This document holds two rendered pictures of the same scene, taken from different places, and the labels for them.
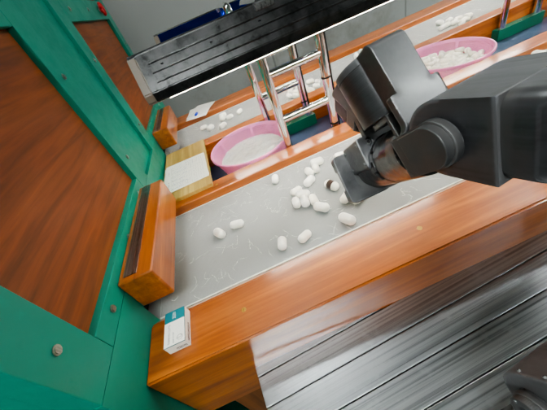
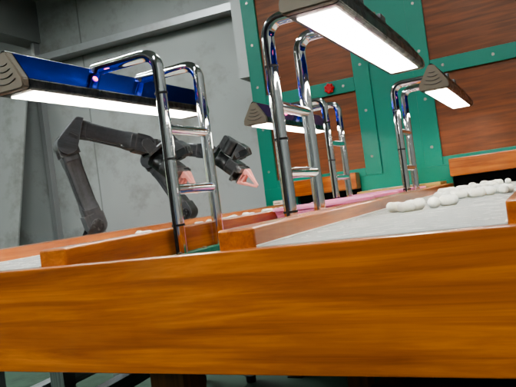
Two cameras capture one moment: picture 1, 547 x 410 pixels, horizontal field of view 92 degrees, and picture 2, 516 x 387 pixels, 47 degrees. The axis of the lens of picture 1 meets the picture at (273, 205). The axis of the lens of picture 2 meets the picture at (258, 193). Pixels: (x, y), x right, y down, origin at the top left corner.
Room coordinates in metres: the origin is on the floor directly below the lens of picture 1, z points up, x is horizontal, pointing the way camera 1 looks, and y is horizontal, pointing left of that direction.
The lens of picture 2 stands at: (1.41, -2.18, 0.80)
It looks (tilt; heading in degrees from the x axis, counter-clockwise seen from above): 1 degrees up; 118
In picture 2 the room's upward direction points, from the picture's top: 8 degrees counter-clockwise
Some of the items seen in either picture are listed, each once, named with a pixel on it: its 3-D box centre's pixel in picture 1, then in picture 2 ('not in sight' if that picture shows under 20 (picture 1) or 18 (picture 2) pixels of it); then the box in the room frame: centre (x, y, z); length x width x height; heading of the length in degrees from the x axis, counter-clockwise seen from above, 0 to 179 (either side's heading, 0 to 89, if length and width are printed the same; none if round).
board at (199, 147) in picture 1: (186, 168); (401, 187); (0.81, 0.21, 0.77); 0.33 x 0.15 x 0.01; 2
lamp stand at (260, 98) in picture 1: (268, 68); (430, 146); (1.02, -0.18, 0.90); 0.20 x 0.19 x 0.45; 92
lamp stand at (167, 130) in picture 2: not in sight; (159, 165); (0.65, -1.16, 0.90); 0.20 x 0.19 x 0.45; 92
